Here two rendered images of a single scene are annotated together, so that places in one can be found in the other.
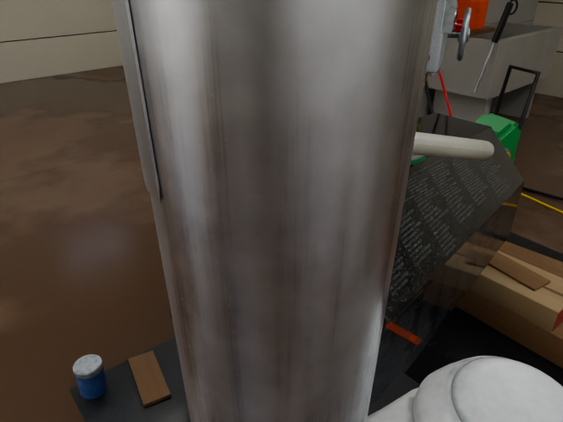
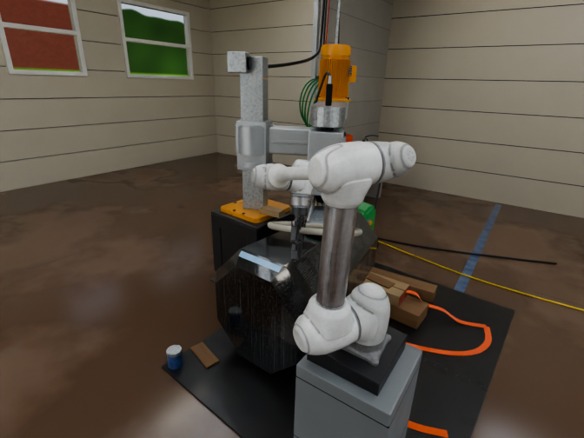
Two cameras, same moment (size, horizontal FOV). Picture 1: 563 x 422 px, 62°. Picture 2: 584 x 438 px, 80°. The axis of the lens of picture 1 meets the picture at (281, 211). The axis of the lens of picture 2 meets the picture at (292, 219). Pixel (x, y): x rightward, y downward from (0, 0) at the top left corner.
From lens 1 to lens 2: 97 cm
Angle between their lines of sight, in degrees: 14
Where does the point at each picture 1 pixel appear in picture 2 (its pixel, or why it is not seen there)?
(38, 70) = (55, 176)
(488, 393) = (365, 288)
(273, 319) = (340, 263)
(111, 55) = (109, 164)
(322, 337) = (345, 266)
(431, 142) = not seen: hidden behind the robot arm
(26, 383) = (134, 368)
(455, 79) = not seen: hidden behind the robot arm
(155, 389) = (210, 359)
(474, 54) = not seen: hidden behind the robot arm
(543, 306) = (393, 295)
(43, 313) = (129, 331)
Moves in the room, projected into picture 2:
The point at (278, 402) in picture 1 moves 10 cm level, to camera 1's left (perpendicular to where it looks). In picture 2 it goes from (339, 275) to (309, 278)
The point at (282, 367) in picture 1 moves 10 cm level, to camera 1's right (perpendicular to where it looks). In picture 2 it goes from (340, 270) to (369, 268)
